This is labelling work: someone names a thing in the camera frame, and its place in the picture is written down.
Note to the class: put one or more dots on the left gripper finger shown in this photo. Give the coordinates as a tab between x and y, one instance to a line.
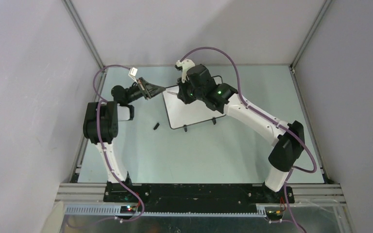
154	91
145	84

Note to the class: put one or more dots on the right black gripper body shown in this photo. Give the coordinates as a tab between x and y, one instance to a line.
190	94

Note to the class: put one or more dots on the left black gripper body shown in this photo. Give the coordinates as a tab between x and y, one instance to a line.
142	90

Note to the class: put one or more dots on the black marker cap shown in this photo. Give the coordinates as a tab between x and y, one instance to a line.
156	126

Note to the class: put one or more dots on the black framed whiteboard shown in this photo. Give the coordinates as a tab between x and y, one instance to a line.
180	114

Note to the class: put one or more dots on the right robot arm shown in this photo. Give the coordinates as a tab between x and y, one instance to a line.
287	139

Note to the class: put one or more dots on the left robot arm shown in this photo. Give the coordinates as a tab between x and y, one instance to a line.
101	123

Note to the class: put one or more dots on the right whiteboard foot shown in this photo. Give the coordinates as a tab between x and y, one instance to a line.
214	121

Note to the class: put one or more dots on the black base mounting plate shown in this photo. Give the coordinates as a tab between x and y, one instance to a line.
197	198

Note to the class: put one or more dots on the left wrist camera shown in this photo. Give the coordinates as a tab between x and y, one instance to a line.
133	72

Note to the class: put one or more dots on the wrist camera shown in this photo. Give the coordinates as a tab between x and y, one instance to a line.
184	66
133	72

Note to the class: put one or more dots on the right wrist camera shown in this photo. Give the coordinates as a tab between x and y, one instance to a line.
184	66

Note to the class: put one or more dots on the aluminium frame rail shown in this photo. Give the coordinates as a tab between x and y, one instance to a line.
87	198

